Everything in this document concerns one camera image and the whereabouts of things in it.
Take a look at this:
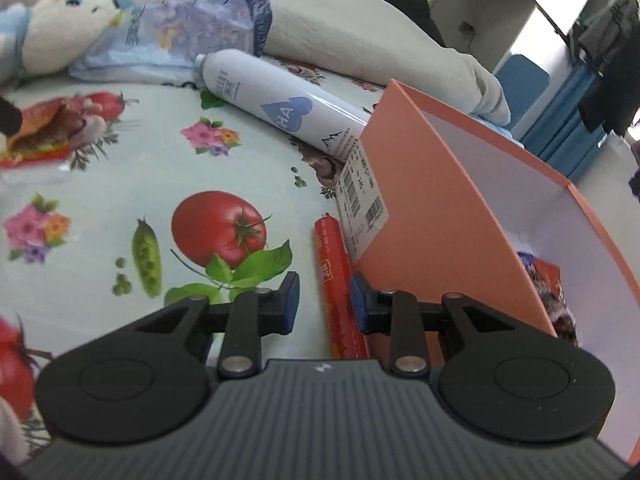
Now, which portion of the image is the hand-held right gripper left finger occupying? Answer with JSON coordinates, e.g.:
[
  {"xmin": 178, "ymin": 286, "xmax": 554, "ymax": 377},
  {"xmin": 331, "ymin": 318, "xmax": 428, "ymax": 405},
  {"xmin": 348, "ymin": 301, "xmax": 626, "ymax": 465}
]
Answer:
[{"xmin": 110, "ymin": 272, "xmax": 301, "ymax": 379}]

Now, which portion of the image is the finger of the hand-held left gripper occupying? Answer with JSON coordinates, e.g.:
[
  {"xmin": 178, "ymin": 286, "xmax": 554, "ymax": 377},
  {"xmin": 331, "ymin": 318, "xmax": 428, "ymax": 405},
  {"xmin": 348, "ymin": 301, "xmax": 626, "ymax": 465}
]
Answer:
[{"xmin": 0, "ymin": 97, "xmax": 24, "ymax": 139}]

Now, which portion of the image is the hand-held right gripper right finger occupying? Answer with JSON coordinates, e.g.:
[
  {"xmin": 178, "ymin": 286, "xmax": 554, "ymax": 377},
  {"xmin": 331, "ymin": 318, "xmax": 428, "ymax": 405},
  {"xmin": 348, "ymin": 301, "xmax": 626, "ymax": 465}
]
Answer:
[{"xmin": 350, "ymin": 272, "xmax": 551, "ymax": 379}]

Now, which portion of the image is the red sausage stick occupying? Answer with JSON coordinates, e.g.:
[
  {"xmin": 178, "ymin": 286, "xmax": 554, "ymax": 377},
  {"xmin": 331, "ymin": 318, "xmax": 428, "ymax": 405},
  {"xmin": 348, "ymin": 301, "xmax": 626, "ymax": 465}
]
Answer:
[{"xmin": 313, "ymin": 214, "xmax": 371, "ymax": 360}]

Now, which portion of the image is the large red snack packet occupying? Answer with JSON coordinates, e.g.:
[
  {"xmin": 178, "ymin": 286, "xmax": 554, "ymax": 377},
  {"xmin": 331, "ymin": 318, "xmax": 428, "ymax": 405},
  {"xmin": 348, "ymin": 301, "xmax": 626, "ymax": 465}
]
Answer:
[{"xmin": 0, "ymin": 99, "xmax": 108, "ymax": 183}]

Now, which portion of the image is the orange cardboard box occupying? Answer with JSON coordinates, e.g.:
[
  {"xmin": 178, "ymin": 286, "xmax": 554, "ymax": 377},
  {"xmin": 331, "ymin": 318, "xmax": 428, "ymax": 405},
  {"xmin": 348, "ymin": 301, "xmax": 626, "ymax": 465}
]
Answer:
[{"xmin": 336, "ymin": 79, "xmax": 640, "ymax": 466}]

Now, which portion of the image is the small red snack packet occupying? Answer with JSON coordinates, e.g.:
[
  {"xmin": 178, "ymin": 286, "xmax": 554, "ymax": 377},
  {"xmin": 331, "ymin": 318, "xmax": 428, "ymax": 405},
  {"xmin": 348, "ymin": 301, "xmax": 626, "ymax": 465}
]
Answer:
[{"xmin": 530, "ymin": 255, "xmax": 563, "ymax": 296}]

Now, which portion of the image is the clear packet of dark snack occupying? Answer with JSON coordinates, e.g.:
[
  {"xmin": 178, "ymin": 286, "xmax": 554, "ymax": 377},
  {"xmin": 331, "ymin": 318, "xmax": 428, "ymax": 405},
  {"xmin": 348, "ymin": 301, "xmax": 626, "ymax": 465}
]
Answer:
[{"xmin": 540, "ymin": 290, "xmax": 581, "ymax": 348}]

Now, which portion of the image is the white and blue plush toy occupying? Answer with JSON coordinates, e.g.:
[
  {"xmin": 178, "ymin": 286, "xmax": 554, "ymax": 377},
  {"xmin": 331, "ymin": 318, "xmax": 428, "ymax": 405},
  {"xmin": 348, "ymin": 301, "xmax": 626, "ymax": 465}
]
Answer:
[{"xmin": 0, "ymin": 0, "xmax": 133, "ymax": 83}]

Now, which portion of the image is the blue floral printed bag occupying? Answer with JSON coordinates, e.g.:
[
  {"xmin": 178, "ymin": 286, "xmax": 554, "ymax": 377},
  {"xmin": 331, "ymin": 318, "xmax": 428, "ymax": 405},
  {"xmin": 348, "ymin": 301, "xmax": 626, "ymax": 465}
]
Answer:
[{"xmin": 67, "ymin": 0, "xmax": 273, "ymax": 83}]

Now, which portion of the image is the white spray bottle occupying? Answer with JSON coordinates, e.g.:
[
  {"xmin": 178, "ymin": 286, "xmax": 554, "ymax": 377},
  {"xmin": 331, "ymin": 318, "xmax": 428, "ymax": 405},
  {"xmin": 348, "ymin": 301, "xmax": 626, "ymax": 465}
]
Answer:
[{"xmin": 194, "ymin": 50, "xmax": 373, "ymax": 163}]

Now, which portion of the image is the light blue bed sheet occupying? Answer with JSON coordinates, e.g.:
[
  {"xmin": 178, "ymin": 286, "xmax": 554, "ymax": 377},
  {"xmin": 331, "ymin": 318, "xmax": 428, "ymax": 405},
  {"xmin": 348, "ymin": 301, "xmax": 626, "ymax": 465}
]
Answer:
[{"xmin": 470, "ymin": 112, "xmax": 526, "ymax": 148}]

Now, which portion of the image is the grey duvet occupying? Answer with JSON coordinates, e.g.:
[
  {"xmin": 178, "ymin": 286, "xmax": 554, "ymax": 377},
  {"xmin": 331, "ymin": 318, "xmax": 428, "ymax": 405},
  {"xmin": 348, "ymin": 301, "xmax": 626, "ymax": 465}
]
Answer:
[{"xmin": 0, "ymin": 0, "xmax": 511, "ymax": 126}]

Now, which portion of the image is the blue curtain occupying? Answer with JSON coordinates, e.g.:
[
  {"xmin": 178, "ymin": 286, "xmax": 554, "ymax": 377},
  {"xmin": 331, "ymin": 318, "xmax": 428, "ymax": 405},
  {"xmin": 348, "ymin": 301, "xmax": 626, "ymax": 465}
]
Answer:
[{"xmin": 520, "ymin": 65, "xmax": 611, "ymax": 183}]

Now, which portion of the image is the blue chair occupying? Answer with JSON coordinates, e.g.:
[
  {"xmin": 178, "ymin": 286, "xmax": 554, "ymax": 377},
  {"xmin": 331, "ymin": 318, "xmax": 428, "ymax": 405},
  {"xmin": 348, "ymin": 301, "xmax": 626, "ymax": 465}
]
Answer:
[{"xmin": 492, "ymin": 55, "xmax": 551, "ymax": 146}]

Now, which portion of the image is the white shelf unit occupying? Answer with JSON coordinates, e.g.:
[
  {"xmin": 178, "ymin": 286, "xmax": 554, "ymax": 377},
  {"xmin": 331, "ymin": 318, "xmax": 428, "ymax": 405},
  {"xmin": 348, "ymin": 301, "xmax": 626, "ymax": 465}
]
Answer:
[{"xmin": 432, "ymin": 0, "xmax": 571, "ymax": 71}]

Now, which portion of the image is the rack of hanging clothes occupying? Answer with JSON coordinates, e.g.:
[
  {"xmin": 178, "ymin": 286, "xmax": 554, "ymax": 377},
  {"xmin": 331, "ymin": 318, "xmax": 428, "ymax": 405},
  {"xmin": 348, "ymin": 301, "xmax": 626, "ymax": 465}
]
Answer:
[{"xmin": 567, "ymin": 0, "xmax": 640, "ymax": 136}]

